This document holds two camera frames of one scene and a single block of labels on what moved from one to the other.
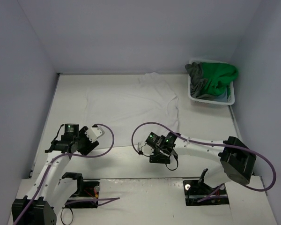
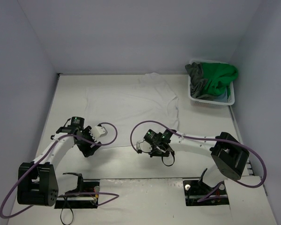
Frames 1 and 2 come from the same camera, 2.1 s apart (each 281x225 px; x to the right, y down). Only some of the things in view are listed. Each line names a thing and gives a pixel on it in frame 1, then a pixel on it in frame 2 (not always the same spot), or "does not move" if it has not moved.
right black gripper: [158, 158] to [158, 148]
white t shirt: [121, 107] does not move
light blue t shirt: [222, 97] does not move
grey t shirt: [197, 82] does not move
